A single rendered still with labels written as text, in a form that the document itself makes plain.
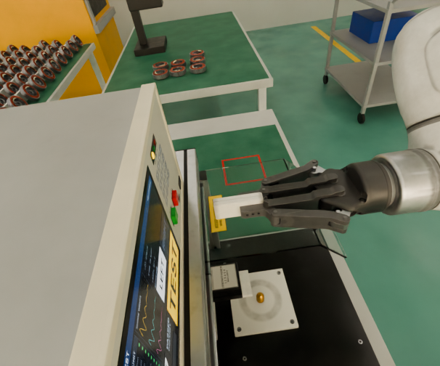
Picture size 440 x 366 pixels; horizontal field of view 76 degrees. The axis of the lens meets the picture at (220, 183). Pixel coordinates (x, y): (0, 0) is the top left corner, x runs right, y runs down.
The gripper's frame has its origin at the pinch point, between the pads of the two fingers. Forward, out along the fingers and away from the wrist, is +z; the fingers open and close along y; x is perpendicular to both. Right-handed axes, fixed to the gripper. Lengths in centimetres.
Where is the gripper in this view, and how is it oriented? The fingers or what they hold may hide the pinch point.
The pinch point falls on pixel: (238, 205)
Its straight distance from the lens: 40.4
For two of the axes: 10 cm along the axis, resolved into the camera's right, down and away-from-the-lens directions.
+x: -1.1, -7.3, -6.8
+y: -0.9, -6.7, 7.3
